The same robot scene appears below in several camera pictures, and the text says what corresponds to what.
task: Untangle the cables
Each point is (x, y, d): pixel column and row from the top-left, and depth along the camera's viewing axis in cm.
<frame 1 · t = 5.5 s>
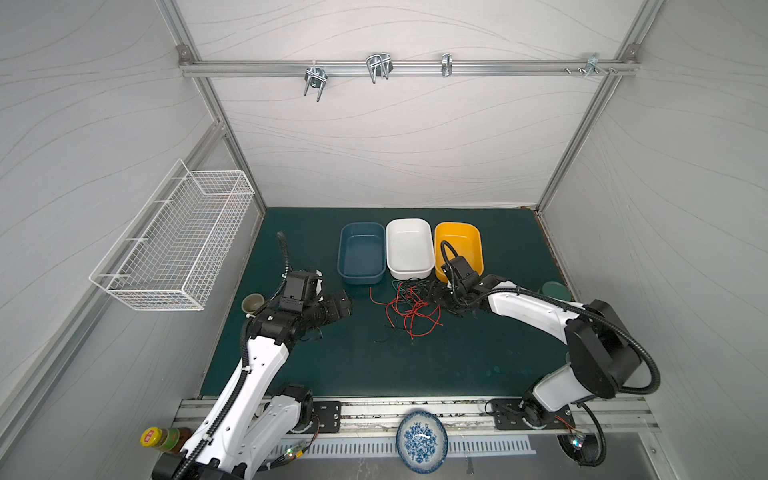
left hand: (345, 301, 78), fingers open
right hand: (435, 293, 89), fingers open
blue plastic bin: (362, 253, 110), on the table
white plastic bin: (409, 248, 105), point 4 cm above the table
yellow plastic bin: (465, 239, 113), on the table

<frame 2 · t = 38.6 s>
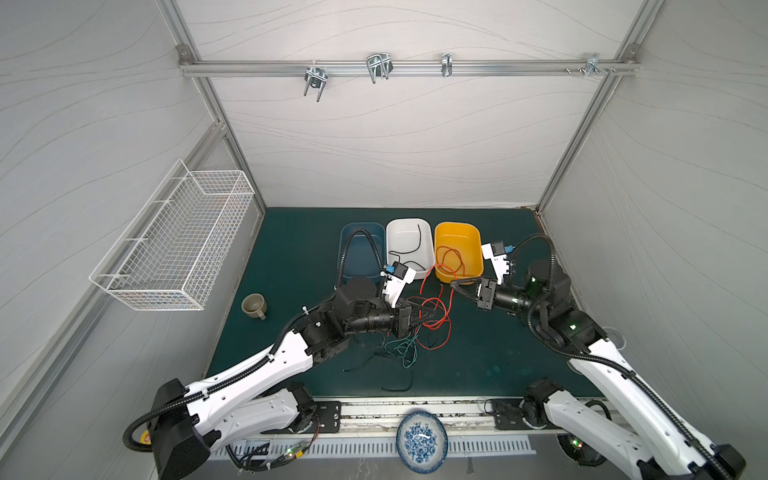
left hand: (437, 312, 63), fingers closed
right hand: (456, 277, 66), fingers closed
the named things where they were.

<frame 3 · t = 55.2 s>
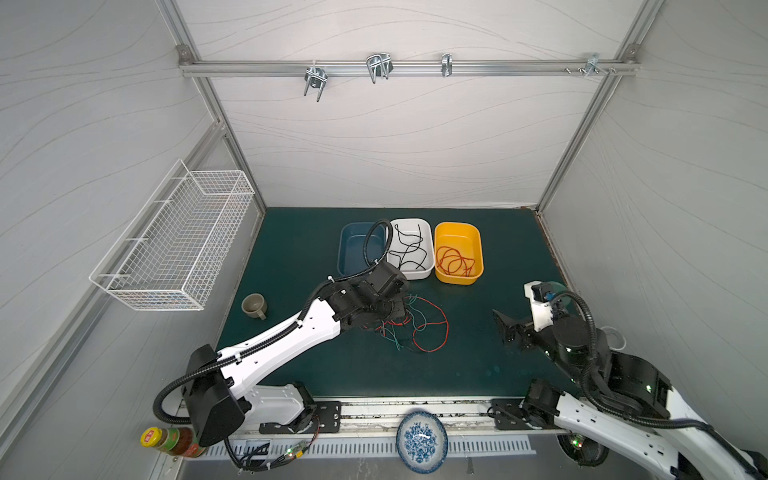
left hand: (407, 302, 75), fingers closed
right hand: (518, 299, 67), fingers open
the named things where they were.

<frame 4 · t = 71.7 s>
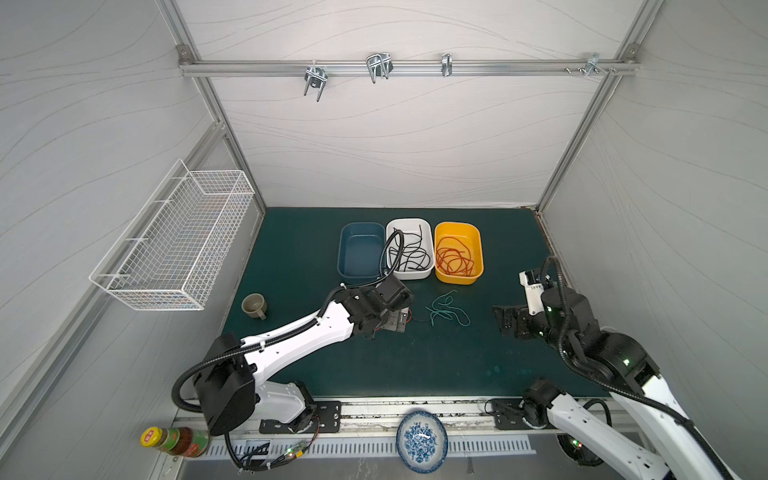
left hand: (392, 309, 80), fingers open
right hand: (517, 298, 70), fingers open
the named things where they were.

